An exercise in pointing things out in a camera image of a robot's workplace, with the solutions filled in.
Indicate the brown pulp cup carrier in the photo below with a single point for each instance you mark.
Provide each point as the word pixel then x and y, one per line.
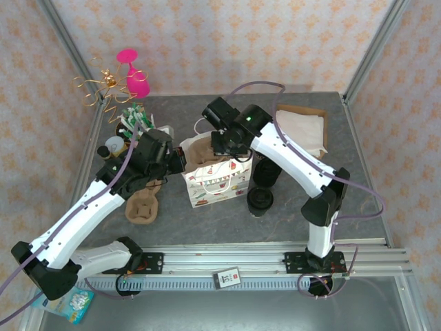
pixel 200 153
pixel 143 210

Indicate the white party print gift bag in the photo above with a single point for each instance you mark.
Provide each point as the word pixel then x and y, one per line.
pixel 213 182

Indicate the black cup lids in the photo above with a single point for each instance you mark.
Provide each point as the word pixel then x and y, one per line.
pixel 260 201

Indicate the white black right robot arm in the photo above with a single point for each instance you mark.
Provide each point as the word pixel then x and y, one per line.
pixel 293 155

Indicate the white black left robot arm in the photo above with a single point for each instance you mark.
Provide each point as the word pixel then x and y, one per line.
pixel 79 220

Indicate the small dark bottle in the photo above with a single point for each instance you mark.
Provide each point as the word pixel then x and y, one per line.
pixel 103 151

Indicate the brown cardboard tray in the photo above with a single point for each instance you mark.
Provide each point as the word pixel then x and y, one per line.
pixel 303 108

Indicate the pink plastic goblet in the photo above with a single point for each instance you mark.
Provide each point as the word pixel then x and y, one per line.
pixel 138 86

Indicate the white number tag card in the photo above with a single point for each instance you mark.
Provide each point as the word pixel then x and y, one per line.
pixel 225 278

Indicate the grey metal sheet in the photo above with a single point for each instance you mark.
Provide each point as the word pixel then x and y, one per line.
pixel 224 310

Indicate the blue snack packet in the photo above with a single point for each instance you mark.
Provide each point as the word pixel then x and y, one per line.
pixel 76 303

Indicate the small circuit board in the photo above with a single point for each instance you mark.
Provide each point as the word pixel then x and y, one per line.
pixel 342 274

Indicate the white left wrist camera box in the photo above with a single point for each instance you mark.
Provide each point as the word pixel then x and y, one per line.
pixel 166 131

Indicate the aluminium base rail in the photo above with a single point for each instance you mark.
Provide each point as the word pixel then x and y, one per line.
pixel 224 257

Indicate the aluminium frame post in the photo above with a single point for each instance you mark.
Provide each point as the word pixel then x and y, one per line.
pixel 377 45
pixel 69 45

